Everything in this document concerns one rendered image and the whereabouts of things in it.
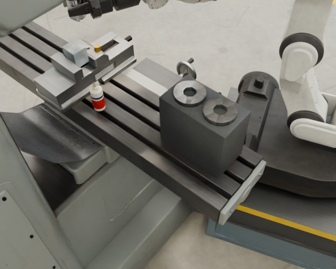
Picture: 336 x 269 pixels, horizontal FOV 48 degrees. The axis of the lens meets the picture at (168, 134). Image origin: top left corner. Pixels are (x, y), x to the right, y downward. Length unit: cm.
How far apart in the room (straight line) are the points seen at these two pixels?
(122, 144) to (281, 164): 70
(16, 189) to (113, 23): 238
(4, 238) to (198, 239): 113
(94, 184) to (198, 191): 45
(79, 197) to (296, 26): 92
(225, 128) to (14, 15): 54
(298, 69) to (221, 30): 184
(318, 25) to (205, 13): 210
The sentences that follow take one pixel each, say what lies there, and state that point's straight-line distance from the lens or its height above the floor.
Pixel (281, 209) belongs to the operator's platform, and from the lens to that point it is 168.
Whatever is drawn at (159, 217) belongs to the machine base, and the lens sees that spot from 182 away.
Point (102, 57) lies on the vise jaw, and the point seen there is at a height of 102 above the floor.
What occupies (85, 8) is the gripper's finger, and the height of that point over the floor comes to 124.
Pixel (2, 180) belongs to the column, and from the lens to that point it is 98.
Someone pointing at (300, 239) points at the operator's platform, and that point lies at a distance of 180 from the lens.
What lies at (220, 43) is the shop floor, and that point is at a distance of 301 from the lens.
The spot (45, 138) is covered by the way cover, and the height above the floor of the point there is 89.
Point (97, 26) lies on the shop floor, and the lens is 323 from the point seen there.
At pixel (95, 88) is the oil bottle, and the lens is 120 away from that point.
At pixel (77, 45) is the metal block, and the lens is 129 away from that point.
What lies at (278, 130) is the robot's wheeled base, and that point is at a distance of 169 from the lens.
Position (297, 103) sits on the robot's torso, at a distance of 153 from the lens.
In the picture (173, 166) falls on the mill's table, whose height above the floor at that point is 92.
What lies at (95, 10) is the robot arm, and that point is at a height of 125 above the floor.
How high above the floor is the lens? 183
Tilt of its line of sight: 51 degrees down
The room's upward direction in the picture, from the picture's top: 1 degrees counter-clockwise
